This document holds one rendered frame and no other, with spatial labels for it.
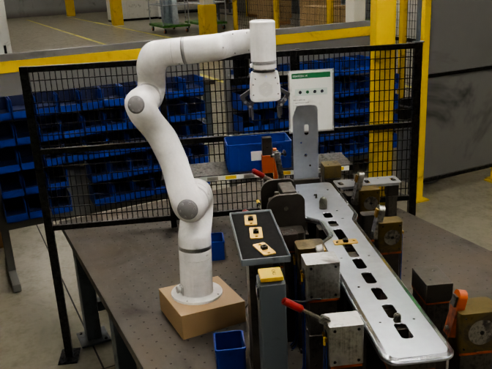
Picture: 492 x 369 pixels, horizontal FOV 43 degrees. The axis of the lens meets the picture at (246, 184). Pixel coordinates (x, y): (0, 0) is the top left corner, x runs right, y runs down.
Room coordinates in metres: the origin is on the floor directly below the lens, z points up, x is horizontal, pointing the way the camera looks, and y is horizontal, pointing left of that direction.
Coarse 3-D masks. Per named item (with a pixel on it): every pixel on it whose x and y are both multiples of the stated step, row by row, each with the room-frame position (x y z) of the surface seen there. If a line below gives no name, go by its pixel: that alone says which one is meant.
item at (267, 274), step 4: (264, 268) 1.51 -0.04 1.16; (268, 268) 1.51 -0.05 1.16; (272, 268) 1.51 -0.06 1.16; (276, 268) 1.51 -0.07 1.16; (260, 272) 1.49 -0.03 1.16; (264, 272) 1.49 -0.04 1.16; (268, 272) 1.49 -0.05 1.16; (272, 272) 1.48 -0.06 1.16; (276, 272) 1.48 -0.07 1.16; (280, 272) 1.48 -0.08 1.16; (260, 276) 1.47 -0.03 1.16; (264, 276) 1.47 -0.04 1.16; (268, 276) 1.46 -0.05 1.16; (272, 276) 1.46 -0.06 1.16; (276, 276) 1.46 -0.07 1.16; (280, 276) 1.46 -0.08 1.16; (264, 280) 1.45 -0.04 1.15; (268, 280) 1.46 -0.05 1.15; (272, 280) 1.46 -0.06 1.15; (276, 280) 1.46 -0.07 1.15
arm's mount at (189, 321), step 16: (160, 288) 2.13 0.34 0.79; (224, 288) 2.12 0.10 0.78; (160, 304) 2.12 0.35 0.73; (176, 304) 2.00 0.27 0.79; (208, 304) 1.99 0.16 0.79; (224, 304) 1.99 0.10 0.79; (240, 304) 2.00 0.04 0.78; (176, 320) 1.96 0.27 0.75; (192, 320) 1.92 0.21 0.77; (208, 320) 1.95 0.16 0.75; (224, 320) 1.98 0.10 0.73; (240, 320) 2.00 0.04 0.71; (192, 336) 1.92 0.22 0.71
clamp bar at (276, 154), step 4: (276, 152) 2.44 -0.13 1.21; (284, 152) 2.44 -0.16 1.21; (272, 156) 2.45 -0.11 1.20; (276, 156) 2.44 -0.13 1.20; (284, 156) 2.45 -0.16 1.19; (276, 160) 2.44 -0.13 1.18; (280, 160) 2.44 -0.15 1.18; (276, 164) 2.44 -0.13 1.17; (280, 164) 2.44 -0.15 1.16; (280, 168) 2.44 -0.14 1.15; (280, 172) 2.44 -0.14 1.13; (280, 176) 2.44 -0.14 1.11
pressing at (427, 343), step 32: (320, 192) 2.54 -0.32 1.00; (320, 224) 2.20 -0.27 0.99; (352, 224) 2.16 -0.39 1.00; (352, 288) 1.67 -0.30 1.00; (384, 288) 1.66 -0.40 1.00; (384, 320) 1.48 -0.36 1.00; (416, 320) 1.48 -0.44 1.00; (384, 352) 1.33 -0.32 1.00; (416, 352) 1.33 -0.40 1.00; (448, 352) 1.33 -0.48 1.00
